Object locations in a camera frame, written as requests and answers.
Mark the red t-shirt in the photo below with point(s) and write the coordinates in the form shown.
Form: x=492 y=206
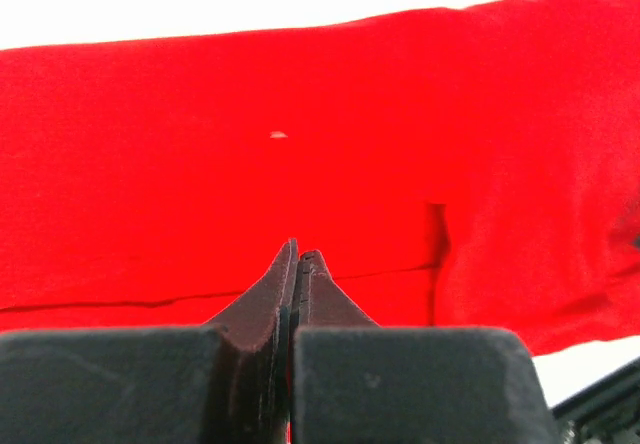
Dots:
x=454 y=167

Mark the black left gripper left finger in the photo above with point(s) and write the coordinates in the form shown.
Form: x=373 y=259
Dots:
x=220 y=382

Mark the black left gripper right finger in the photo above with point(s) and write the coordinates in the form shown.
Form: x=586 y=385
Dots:
x=356 y=382

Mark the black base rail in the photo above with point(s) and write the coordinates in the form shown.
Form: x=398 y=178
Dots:
x=604 y=412

